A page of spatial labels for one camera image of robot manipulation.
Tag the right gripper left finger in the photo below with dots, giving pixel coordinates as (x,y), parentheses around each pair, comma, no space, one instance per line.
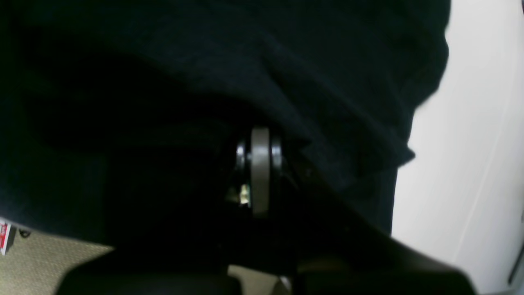
(178,248)

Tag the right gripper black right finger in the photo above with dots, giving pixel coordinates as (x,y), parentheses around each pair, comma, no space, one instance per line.
(345,255)

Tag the black T-shirt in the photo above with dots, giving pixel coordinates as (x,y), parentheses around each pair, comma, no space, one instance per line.
(117,109)

